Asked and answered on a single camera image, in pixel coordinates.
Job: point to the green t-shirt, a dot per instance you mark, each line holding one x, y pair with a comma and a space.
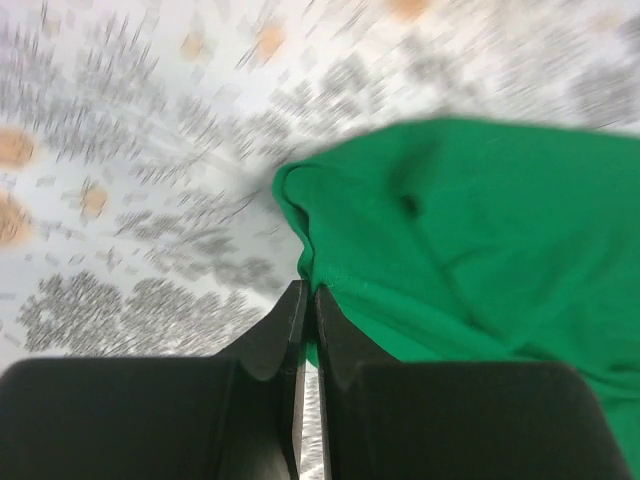
460, 239

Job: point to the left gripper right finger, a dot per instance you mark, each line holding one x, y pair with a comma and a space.
385, 419

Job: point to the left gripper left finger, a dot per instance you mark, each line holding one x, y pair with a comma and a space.
233, 415

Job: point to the floral patterned table mat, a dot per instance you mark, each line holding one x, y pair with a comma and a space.
139, 140

